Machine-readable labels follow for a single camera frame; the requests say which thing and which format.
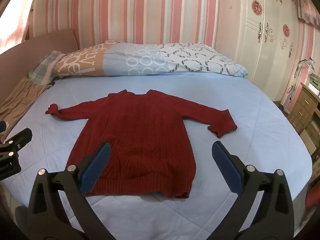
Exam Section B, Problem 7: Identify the white wardrobe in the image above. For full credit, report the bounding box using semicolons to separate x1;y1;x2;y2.
235;0;304;100

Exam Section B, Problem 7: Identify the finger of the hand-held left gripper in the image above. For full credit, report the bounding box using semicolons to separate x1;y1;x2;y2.
0;127;33;155

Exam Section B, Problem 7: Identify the folded patterned quilt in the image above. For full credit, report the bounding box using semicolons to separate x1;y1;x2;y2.
54;40;248;78

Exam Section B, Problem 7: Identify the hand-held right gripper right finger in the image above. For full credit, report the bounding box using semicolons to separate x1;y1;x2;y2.
211;141;295;240

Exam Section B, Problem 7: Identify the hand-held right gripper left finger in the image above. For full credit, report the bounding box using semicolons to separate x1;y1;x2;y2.
26;142;118;240

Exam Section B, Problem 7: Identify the red knitted sweater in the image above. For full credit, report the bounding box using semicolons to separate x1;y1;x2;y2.
45;89;237;198

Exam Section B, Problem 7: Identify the brown headboard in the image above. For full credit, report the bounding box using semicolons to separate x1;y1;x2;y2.
0;28;80;105

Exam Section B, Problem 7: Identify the red object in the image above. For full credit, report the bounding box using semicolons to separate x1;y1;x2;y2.
305;187;320;209

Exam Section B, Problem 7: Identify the pink curtain valance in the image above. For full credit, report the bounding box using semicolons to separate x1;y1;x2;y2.
294;0;320;27

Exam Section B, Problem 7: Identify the tan cloth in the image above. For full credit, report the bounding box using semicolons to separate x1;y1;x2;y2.
0;76;54;140

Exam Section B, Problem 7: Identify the plaid pillow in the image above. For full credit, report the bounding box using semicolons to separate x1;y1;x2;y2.
28;50;66;85

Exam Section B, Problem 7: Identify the wooden drawer cabinet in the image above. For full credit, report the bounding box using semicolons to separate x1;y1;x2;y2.
287;82;320;135

